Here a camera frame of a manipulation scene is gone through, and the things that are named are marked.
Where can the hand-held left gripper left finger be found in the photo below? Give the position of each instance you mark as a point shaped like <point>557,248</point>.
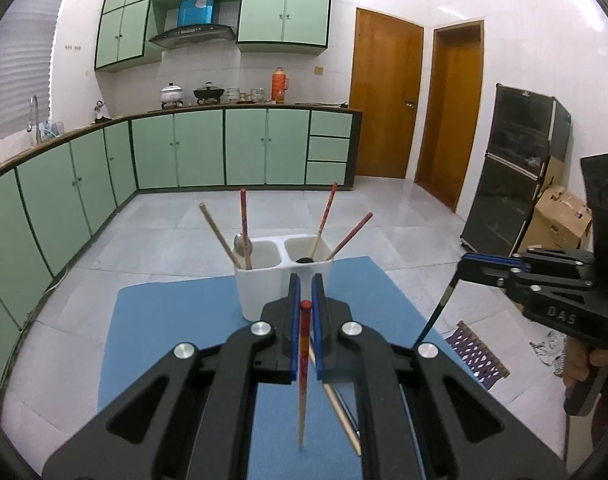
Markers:
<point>295,340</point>

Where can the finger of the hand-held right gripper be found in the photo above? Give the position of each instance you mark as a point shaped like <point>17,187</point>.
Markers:
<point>558,257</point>
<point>508,272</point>

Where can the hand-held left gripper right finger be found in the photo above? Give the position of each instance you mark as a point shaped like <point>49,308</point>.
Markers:
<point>318,320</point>

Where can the white two-compartment utensil holder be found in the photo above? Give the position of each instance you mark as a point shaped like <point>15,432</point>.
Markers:
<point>259,290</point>

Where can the red-ended wooden chopstick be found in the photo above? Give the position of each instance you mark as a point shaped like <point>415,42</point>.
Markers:
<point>303,410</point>
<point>344,422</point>
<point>326,212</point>
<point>354,232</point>
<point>244,220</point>

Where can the metal spoon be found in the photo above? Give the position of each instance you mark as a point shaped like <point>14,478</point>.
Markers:
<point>243,245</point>

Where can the plain wooden chopstick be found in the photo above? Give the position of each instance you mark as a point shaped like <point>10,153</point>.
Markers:
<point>219,234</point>

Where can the person's right hand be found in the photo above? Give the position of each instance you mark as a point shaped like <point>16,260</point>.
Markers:
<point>578,360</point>

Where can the cardboard box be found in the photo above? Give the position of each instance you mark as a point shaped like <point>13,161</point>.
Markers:
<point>558,220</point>

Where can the black glass-front cabinet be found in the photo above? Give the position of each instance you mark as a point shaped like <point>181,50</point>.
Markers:
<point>508,185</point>

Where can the purple patterned floor rug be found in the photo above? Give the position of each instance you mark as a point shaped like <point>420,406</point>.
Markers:
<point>476,355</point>

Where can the grey floor cloth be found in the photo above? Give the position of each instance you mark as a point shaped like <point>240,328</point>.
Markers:
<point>548,352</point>

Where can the blue table mat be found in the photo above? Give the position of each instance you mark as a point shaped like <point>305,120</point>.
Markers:
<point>184,335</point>

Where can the closed wooden door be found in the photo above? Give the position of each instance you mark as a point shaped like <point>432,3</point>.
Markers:
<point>383,100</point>

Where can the patterned ceramic jar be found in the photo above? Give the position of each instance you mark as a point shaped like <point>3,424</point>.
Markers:
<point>257,95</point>

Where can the orange thermos flask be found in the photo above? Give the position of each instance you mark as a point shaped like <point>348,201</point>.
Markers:
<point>279,82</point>

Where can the black wok with lid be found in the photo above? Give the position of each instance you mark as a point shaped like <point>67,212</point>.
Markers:
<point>209,93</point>

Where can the white cooking pot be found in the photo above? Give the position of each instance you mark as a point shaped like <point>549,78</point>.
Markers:
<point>171,95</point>

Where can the metal kettle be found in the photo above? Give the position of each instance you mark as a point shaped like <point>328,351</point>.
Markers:
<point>100,111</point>

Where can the black range hood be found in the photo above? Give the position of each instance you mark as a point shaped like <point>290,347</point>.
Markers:
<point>194,35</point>

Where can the clear plastic bottle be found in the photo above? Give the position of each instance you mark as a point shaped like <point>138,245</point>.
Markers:
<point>51,129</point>

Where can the metal sink faucet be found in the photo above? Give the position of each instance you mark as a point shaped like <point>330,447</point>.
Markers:
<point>34,105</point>

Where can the white window blind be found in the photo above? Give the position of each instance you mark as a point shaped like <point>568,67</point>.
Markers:
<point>19,60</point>

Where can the wooden door in side wall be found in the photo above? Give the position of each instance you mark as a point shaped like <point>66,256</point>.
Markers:
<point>448,120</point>

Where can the green wall cabinets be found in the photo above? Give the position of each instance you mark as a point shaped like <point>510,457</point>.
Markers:
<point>284,10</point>

